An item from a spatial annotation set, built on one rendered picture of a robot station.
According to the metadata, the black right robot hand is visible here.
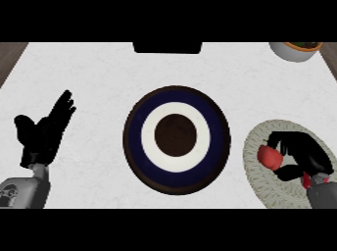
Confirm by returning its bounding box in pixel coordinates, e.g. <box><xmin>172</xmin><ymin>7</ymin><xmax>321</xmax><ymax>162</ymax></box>
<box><xmin>266</xmin><ymin>130</ymin><xmax>337</xmax><ymax>182</ymax></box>

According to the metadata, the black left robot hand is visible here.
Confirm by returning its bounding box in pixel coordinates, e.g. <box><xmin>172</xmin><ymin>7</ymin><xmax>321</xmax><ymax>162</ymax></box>
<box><xmin>13</xmin><ymin>89</ymin><xmax>78</xmax><ymax>170</ymax></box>

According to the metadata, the red bell pepper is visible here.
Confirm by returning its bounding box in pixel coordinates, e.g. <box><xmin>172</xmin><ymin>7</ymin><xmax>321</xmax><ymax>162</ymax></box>
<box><xmin>256</xmin><ymin>139</ymin><xmax>287</xmax><ymax>173</ymax></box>

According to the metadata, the round blue white brown plate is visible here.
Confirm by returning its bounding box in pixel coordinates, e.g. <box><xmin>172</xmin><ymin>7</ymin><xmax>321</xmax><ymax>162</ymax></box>
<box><xmin>121</xmin><ymin>84</ymin><xmax>234</xmax><ymax>196</ymax></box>

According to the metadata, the white pot with orange rim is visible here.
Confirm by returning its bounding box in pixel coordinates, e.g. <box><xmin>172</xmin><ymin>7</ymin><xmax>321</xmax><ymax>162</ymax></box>
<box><xmin>269</xmin><ymin>42</ymin><xmax>325</xmax><ymax>64</ymax></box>

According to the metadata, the black appliance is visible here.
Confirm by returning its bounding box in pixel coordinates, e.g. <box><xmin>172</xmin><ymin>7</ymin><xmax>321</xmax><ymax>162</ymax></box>
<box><xmin>132</xmin><ymin>42</ymin><xmax>204</xmax><ymax>55</ymax></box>

